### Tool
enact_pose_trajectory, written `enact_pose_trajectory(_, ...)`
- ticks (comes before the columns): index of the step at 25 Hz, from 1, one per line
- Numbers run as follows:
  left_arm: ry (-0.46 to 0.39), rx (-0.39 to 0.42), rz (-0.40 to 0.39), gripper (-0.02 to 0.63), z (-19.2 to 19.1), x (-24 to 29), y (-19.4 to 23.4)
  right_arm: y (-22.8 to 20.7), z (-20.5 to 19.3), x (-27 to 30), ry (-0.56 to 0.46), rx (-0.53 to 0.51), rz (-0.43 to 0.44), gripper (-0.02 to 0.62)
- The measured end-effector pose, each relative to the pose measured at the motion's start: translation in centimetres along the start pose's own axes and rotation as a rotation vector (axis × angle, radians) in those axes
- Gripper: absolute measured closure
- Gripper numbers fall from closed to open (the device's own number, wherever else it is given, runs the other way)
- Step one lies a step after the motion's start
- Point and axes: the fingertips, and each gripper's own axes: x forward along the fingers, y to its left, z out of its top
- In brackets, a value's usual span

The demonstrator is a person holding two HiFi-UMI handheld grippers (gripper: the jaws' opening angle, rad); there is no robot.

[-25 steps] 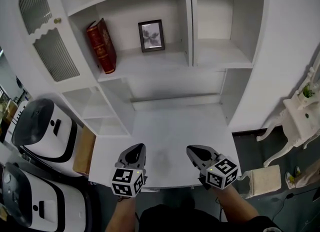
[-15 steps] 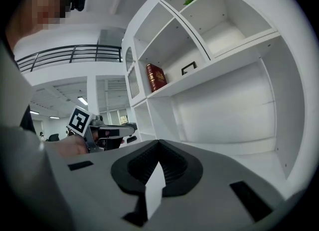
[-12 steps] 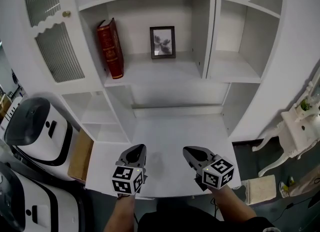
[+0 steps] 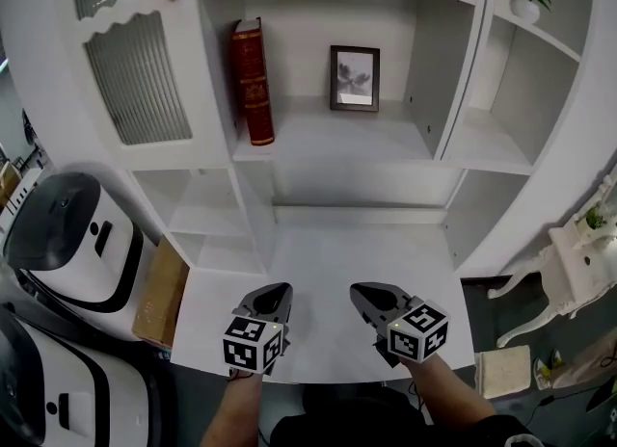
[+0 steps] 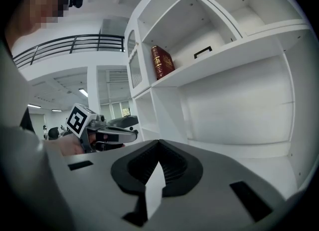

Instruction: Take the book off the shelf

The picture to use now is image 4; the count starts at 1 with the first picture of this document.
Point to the ribbed glass cabinet door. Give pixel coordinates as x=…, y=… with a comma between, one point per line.
x=140, y=84

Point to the white cushioned stool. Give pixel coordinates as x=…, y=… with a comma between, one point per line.
x=503, y=370

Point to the dark picture frame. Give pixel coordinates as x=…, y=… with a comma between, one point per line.
x=355, y=78

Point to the white dressing table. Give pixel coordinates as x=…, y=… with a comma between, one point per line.
x=573, y=267

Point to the white shelf compartment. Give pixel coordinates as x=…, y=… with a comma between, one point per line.
x=308, y=16

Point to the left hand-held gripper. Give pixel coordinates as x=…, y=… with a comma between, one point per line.
x=253, y=339

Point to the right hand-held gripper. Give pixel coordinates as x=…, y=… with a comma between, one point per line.
x=417, y=334

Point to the person's left forearm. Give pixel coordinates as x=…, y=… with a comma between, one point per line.
x=233, y=411

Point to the small plant in white box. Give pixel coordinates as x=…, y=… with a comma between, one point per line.
x=594, y=221

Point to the person's black clothing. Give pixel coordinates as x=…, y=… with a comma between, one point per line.
x=376, y=423

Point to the white desk with hutch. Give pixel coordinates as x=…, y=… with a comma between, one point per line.
x=328, y=267

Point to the person's right forearm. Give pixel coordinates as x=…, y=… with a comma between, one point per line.
x=448, y=387

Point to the brown cardboard box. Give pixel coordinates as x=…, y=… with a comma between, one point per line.
x=161, y=291

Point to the thick red book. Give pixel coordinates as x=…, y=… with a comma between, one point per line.
x=253, y=84

